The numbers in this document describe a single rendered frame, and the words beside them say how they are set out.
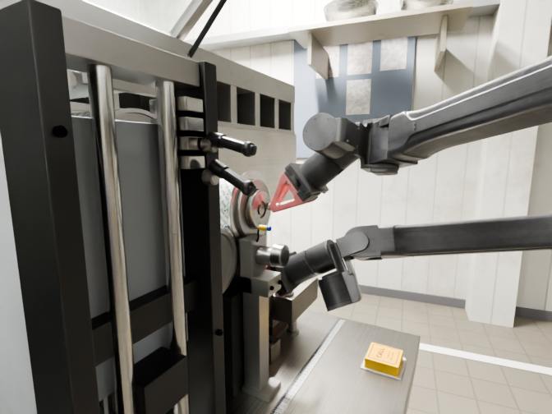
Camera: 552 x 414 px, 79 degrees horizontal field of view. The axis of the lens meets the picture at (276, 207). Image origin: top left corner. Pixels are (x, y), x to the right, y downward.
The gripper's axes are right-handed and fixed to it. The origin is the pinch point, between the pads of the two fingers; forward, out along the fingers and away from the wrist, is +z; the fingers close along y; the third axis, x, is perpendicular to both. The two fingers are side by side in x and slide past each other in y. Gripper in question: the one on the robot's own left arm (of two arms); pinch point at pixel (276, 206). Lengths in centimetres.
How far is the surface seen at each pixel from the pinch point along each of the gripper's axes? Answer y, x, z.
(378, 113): 252, 61, -17
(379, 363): 11.6, -37.5, 6.5
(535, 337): 241, -150, -2
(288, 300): 9.1, -16.3, 15.0
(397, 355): 15.8, -39.0, 3.9
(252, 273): -7.3, -8.2, 8.0
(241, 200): -7.0, 3.4, 1.5
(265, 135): 59, 38, 13
